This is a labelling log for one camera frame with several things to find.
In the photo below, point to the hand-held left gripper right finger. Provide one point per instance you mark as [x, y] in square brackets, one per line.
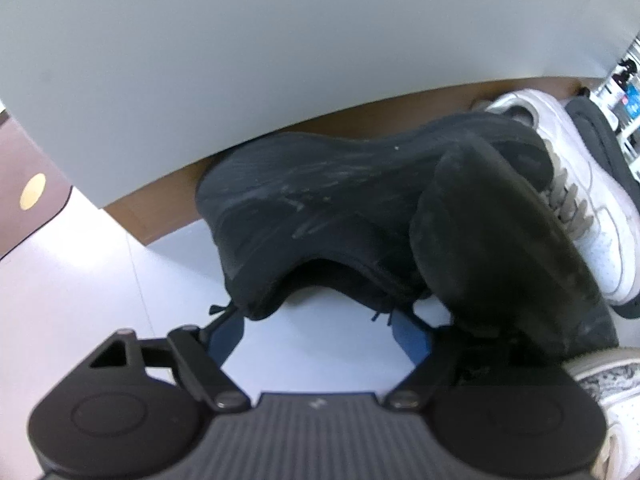
[410, 340]

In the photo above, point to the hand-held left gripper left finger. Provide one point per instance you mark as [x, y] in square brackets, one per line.
[227, 337]

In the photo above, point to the dark grey buckle clog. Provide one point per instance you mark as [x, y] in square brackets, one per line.
[490, 240]
[600, 125]

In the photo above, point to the black mesh sneaker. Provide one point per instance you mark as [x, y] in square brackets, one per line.
[320, 195]

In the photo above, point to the white lace-up sneaker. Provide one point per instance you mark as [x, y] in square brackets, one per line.
[600, 195]
[620, 410]

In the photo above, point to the brown floor mat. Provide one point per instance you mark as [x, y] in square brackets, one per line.
[30, 160]

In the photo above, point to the grey cabinet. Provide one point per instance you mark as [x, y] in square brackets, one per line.
[250, 60]

